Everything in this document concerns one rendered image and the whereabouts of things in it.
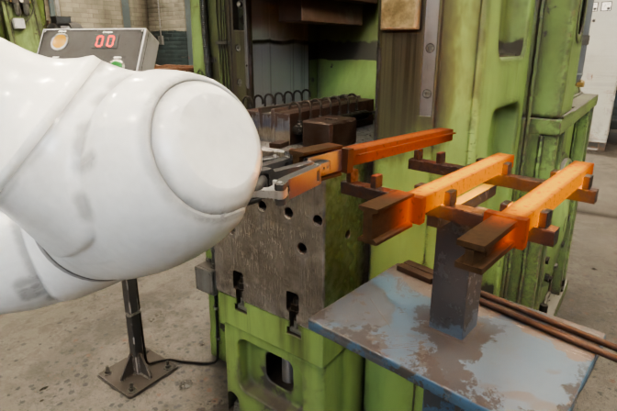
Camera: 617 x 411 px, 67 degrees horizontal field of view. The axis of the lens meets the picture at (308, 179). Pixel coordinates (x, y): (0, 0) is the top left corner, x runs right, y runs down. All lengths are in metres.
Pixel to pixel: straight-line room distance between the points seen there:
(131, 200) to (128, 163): 0.02
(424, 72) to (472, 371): 0.64
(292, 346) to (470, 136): 0.69
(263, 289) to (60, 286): 0.92
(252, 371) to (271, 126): 0.77
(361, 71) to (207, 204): 1.36
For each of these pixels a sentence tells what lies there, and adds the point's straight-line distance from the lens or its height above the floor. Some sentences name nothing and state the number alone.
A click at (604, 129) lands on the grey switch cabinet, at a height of 0.25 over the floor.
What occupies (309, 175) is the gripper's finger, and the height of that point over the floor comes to 1.00.
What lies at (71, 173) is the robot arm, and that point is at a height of 1.09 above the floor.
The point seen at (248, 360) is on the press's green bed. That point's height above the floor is 0.23.
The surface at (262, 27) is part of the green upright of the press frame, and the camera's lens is 1.45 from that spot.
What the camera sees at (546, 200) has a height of 0.96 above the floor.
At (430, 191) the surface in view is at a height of 0.96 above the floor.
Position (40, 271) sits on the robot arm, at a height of 0.99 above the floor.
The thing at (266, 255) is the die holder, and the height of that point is 0.63.
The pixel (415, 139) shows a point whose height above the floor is 1.00.
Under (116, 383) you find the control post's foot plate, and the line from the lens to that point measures 1.91.
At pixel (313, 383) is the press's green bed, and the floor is 0.31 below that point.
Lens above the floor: 1.15
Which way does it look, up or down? 16 degrees down
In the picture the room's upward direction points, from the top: straight up
